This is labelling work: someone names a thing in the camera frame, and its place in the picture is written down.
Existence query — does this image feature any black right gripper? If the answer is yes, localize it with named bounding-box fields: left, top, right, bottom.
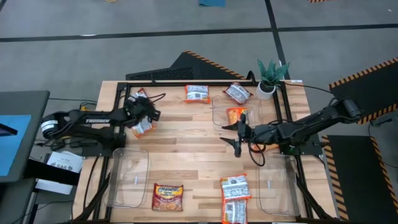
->
left=219, top=112, right=261, bottom=158

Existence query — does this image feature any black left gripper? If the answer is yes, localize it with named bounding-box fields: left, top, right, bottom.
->
left=124, top=95, right=162, bottom=126

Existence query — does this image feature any red ramen noodle packet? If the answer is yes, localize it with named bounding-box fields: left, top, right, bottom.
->
left=129, top=87, right=149, bottom=101
left=223, top=82, right=253, bottom=105

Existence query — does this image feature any clear plastic bin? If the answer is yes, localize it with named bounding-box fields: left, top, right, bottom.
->
left=104, top=147, right=152, bottom=208
left=211, top=94, right=264, bottom=132
left=255, top=153, right=302, bottom=218

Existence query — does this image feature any dark red Maruchan noodle packet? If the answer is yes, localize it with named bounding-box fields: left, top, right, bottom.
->
left=151, top=182, right=184, bottom=212

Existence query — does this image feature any artificial plant in white pot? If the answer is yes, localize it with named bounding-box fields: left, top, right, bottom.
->
left=255, top=58, right=292, bottom=101

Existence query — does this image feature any white printed paper sheet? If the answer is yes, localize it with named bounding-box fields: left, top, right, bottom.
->
left=45, top=150, right=85, bottom=174

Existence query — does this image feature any blue floor item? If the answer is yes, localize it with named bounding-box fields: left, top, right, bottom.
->
left=198, top=0, right=226, bottom=8

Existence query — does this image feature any grey desk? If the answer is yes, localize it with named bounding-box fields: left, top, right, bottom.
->
left=0, top=90, right=51, bottom=184

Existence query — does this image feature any blue sheet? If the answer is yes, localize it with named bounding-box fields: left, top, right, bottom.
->
left=0, top=114, right=32, bottom=177

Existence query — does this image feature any black tablet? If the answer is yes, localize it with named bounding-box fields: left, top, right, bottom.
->
left=0, top=123, right=19, bottom=138

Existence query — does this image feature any black floor device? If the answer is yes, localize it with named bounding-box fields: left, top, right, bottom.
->
left=369, top=115, right=398, bottom=128

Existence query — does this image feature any black right arm cable loop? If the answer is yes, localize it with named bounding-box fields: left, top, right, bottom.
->
left=247, top=141, right=267, bottom=167

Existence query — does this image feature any black metal table frame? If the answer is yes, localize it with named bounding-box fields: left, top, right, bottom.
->
left=73, top=79, right=338, bottom=224

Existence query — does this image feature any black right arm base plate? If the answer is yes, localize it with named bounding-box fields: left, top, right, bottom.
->
left=279, top=136, right=323, bottom=156

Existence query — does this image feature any thin black cable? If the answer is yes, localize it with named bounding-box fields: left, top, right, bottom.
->
left=284, top=81, right=335, bottom=94

